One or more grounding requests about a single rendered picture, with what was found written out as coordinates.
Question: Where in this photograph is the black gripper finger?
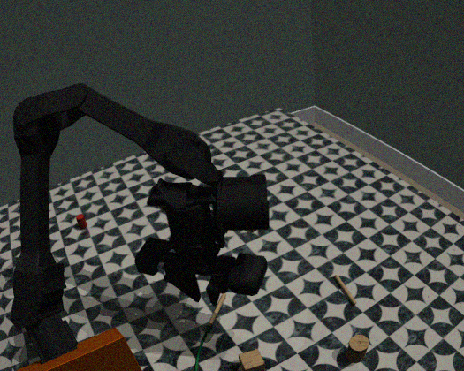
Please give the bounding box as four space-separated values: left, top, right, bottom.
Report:
206 278 228 306
164 272 201 302

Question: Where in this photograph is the red cylinder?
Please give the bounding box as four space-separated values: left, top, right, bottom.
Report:
76 214 87 229

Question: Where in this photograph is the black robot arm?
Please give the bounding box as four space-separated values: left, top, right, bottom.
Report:
10 83 270 364

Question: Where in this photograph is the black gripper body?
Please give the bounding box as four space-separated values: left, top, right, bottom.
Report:
134 221 268 296

